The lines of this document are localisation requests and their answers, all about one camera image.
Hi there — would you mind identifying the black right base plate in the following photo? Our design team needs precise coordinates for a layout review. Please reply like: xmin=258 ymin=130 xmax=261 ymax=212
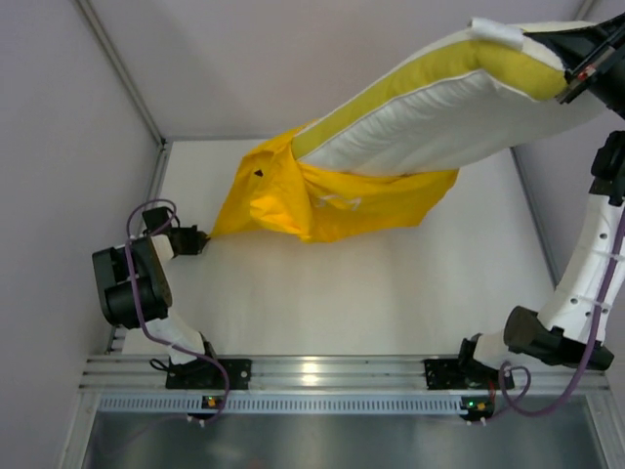
xmin=423 ymin=358 xmax=466 ymax=391

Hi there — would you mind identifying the white slotted cable duct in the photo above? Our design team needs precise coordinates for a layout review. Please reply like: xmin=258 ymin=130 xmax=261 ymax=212
xmin=98 ymin=394 xmax=468 ymax=415

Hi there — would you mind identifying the left aluminium frame post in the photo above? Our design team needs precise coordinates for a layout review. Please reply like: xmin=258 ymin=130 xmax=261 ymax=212
xmin=72 ymin=0 xmax=167 ymax=149

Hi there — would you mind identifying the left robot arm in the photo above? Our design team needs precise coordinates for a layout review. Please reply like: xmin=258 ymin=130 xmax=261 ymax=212
xmin=92 ymin=199 xmax=221 ymax=378

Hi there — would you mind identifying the aluminium frame post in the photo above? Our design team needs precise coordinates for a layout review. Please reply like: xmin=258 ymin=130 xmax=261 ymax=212
xmin=72 ymin=0 xmax=167 ymax=149
xmin=510 ymin=0 xmax=606 ymax=284

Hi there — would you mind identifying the right aluminium frame post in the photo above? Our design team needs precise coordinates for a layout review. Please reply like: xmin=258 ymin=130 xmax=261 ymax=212
xmin=510 ymin=0 xmax=606 ymax=284

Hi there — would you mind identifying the white pillow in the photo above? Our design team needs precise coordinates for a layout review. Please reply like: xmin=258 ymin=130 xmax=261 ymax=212
xmin=291 ymin=18 xmax=605 ymax=176

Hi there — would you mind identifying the yellow Pikachu pillowcase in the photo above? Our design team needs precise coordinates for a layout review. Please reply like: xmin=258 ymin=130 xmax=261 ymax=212
xmin=211 ymin=119 xmax=458 ymax=242

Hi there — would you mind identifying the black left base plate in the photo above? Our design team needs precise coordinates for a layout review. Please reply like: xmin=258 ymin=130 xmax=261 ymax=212
xmin=165 ymin=359 xmax=252 ymax=390

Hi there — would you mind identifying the aluminium mounting rail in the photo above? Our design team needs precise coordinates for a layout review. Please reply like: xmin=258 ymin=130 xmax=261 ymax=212
xmin=77 ymin=354 xmax=609 ymax=392

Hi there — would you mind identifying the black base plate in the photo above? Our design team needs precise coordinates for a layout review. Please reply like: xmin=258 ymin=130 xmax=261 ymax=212
xmin=165 ymin=359 xmax=252 ymax=390
xmin=423 ymin=358 xmax=466 ymax=391

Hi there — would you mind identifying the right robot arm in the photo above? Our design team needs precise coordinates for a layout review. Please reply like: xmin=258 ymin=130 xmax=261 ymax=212
xmin=458 ymin=15 xmax=624 ymax=378

